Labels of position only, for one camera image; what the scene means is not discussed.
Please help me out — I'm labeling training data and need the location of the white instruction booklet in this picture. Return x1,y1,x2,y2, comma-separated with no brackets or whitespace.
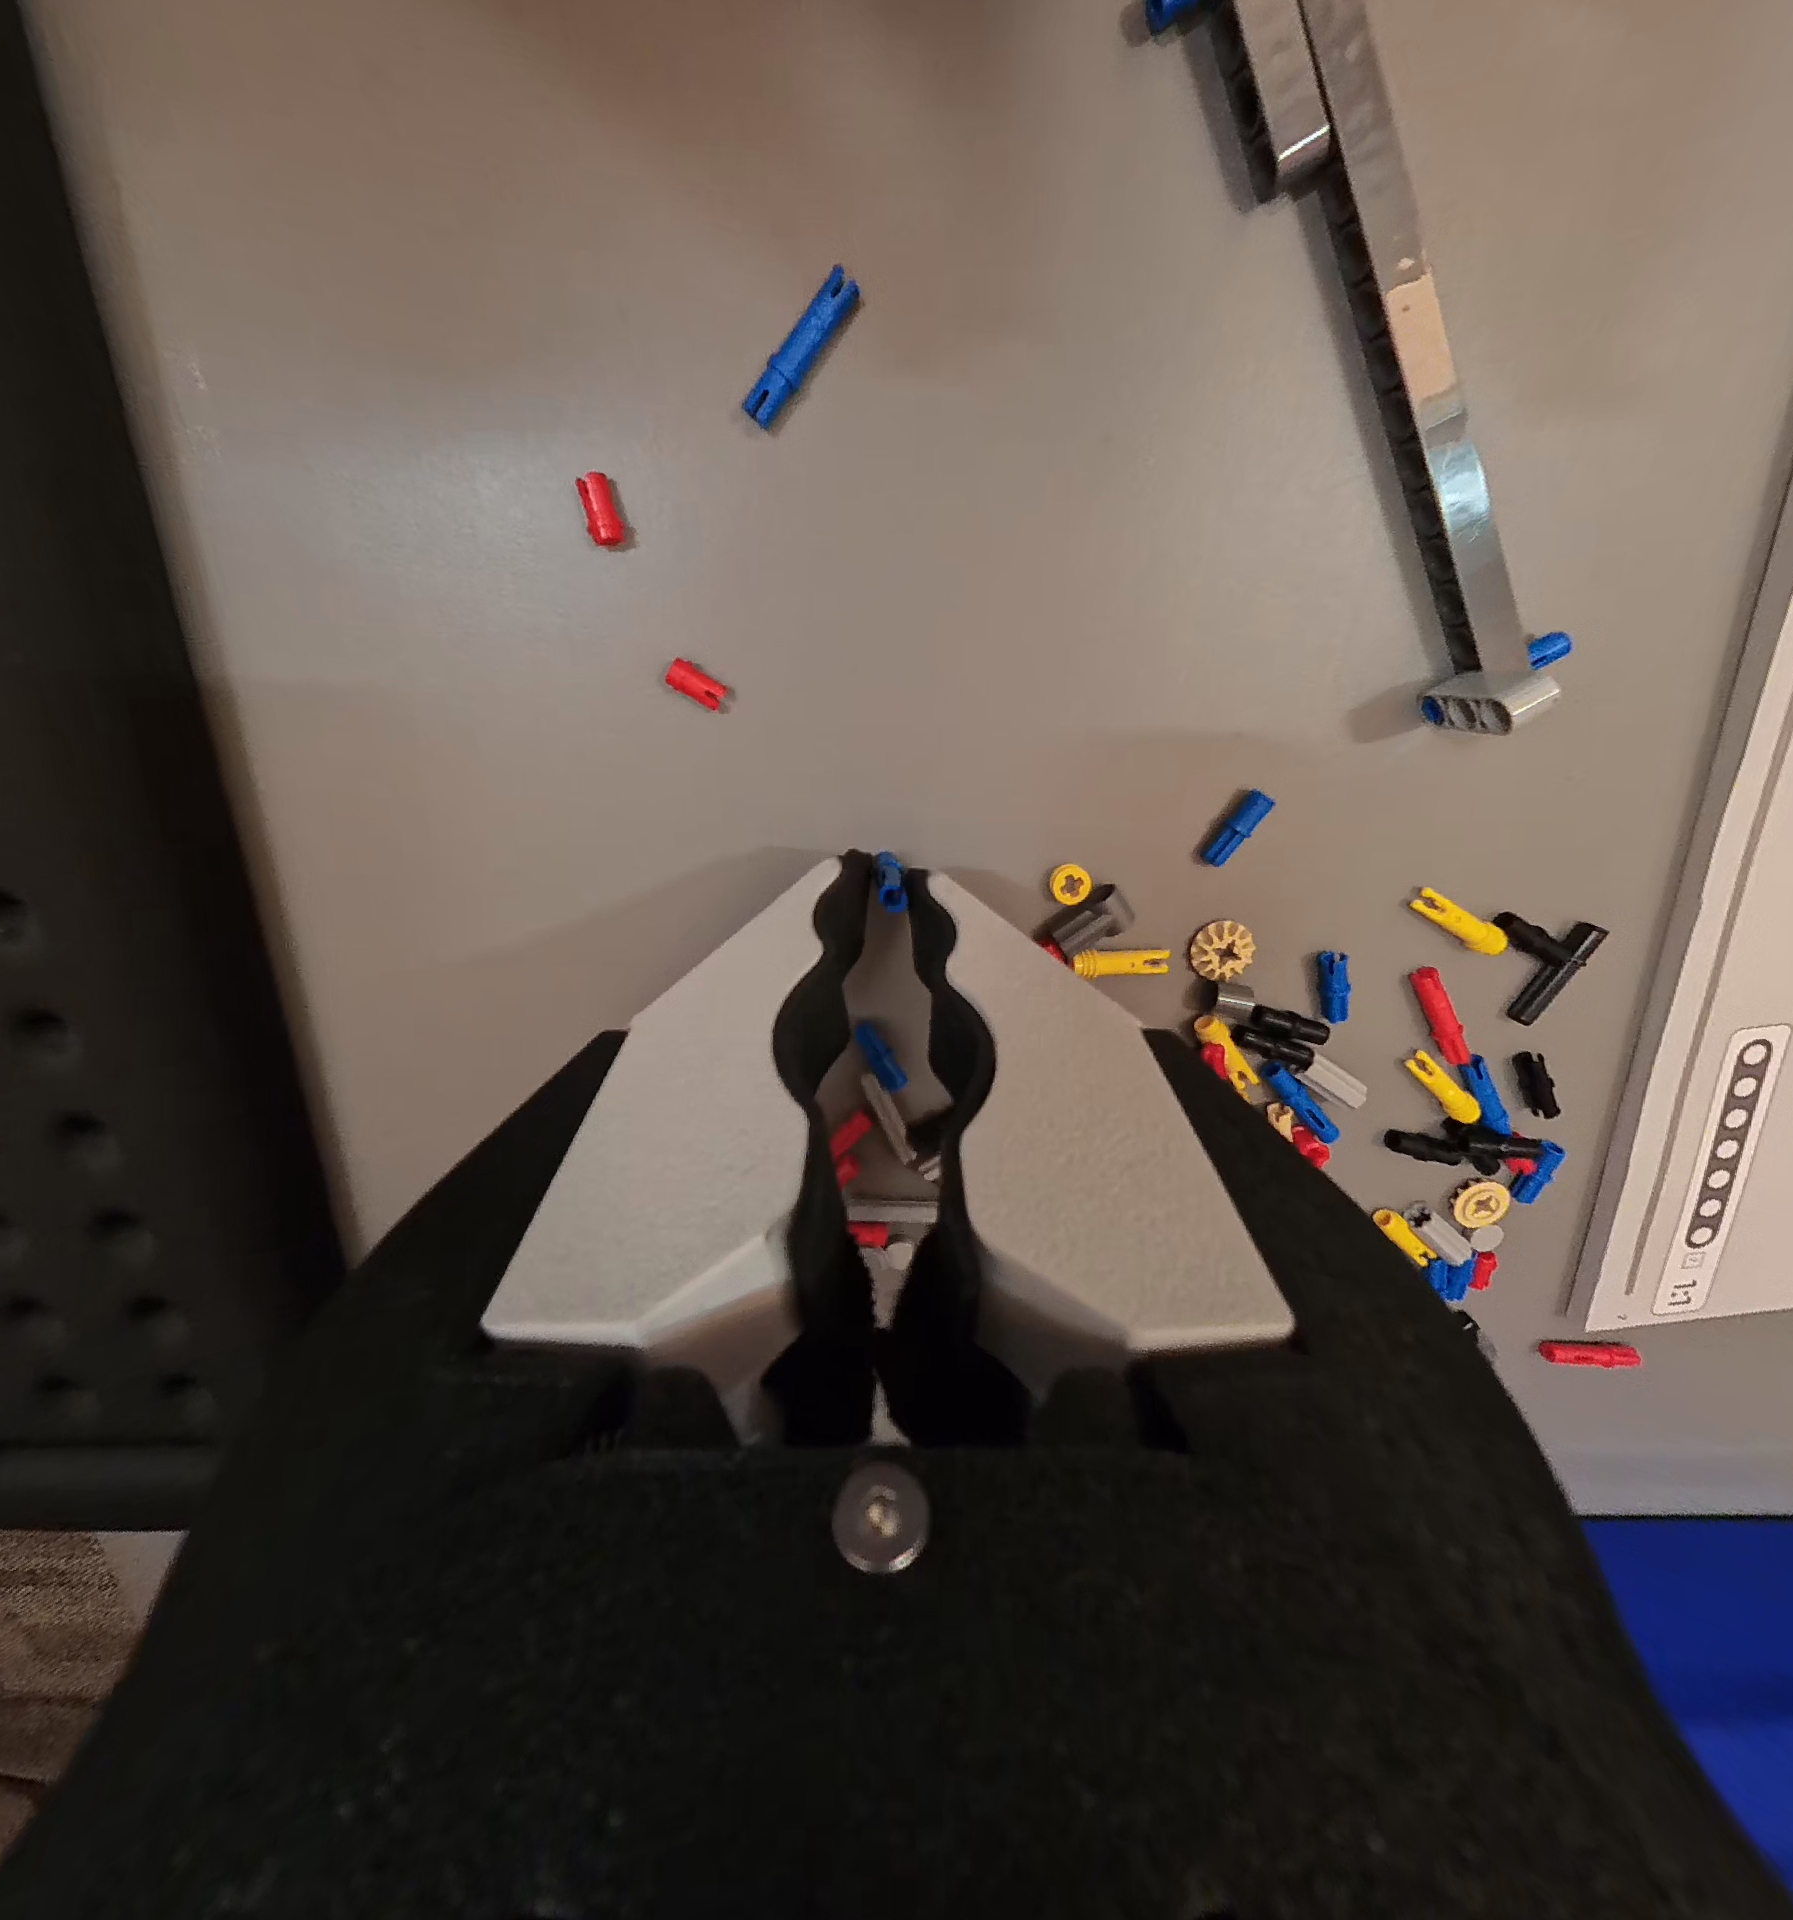
1562,298,1793,1333

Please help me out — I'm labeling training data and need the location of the long black toy beam assembly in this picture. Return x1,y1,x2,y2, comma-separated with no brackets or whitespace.
1136,0,1577,739

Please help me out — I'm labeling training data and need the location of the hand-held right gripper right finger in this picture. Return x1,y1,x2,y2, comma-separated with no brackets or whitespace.
899,858,1294,1376

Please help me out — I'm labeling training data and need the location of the blue plastic bin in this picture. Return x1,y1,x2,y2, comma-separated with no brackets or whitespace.
1578,1515,1793,1920

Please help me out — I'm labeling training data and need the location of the pile of colourful connector pins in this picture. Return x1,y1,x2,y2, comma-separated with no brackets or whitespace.
829,787,1611,1306

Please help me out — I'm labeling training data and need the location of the black perforated panel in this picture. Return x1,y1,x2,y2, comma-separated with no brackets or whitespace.
0,0,348,1530

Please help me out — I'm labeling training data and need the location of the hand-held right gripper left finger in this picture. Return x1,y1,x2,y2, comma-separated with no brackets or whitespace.
480,851,875,1440

